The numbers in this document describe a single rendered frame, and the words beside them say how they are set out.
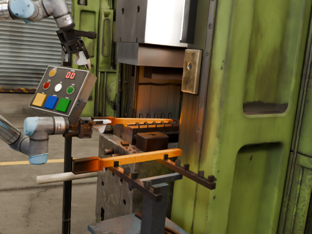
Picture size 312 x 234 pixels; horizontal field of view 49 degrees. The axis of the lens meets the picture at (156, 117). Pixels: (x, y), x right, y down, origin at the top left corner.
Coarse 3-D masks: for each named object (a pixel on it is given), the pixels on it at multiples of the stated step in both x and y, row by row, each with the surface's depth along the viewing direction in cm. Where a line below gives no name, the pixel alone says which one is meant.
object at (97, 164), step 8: (152, 152) 127; (160, 152) 128; (168, 152) 129; (176, 152) 132; (72, 160) 109; (80, 160) 109; (88, 160) 110; (96, 160) 112; (104, 160) 114; (112, 160) 115; (120, 160) 117; (128, 160) 119; (136, 160) 121; (144, 160) 123; (80, 168) 109; (88, 168) 111; (96, 168) 113
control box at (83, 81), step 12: (48, 72) 204; (60, 72) 199; (72, 72) 194; (84, 72) 190; (72, 84) 190; (84, 84) 188; (48, 96) 196; (60, 96) 191; (72, 96) 187; (84, 96) 189; (36, 108) 196; (72, 108) 184
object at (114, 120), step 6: (114, 120) 153; (120, 120) 156; (126, 120) 157; (132, 120) 159; (138, 120) 161; (144, 120) 162; (150, 120) 164; (156, 120) 166; (162, 120) 168; (168, 120) 170
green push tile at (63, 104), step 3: (60, 99) 189; (63, 99) 188; (66, 99) 187; (69, 99) 186; (60, 102) 188; (63, 102) 187; (66, 102) 186; (69, 102) 185; (60, 105) 187; (63, 105) 186; (66, 105) 185; (57, 108) 187; (60, 108) 186; (63, 108) 185; (66, 108) 184; (63, 111) 184
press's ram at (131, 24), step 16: (128, 0) 152; (144, 0) 140; (160, 0) 141; (176, 0) 145; (128, 16) 153; (144, 16) 141; (160, 16) 143; (176, 16) 147; (128, 32) 153; (144, 32) 141; (160, 32) 144; (176, 32) 149
